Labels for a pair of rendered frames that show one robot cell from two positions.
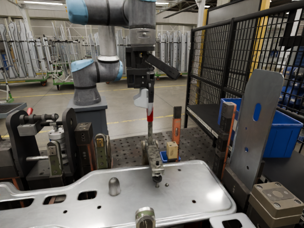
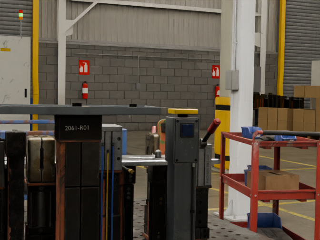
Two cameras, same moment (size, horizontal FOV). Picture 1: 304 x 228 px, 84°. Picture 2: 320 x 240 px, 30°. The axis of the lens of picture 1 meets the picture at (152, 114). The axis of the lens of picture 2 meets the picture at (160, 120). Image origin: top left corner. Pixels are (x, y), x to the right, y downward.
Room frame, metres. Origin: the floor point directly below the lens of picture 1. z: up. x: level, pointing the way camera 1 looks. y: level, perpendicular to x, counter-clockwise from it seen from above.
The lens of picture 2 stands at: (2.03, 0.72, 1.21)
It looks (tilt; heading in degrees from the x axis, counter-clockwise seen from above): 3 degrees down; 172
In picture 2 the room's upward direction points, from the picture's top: 1 degrees clockwise
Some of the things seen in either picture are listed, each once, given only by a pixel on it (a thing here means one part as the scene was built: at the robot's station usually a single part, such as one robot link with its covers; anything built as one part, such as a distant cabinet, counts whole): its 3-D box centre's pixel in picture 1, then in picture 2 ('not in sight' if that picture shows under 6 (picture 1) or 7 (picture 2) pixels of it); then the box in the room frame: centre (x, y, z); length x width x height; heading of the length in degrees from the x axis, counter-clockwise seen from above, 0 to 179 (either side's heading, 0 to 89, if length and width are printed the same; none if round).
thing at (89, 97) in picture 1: (86, 93); not in sight; (0.94, 0.37, 1.15); 0.15 x 0.15 x 0.10
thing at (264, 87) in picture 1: (250, 131); not in sight; (0.43, -0.28, 1.17); 0.12 x 0.01 x 0.34; 9
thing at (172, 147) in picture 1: (170, 183); not in sight; (0.54, -0.07, 0.88); 0.04 x 0.04 x 0.36; 9
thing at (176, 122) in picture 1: (174, 164); not in sight; (0.57, -0.09, 0.95); 0.03 x 0.01 x 0.50; 99
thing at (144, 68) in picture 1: (140, 67); not in sight; (0.53, 0.03, 1.33); 0.09 x 0.08 x 0.12; 99
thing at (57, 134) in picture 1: (55, 169); not in sight; (0.54, 0.38, 0.94); 0.18 x 0.13 x 0.49; 99
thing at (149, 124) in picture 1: (149, 126); not in sight; (0.54, 0.01, 1.13); 0.04 x 0.02 x 0.16; 99
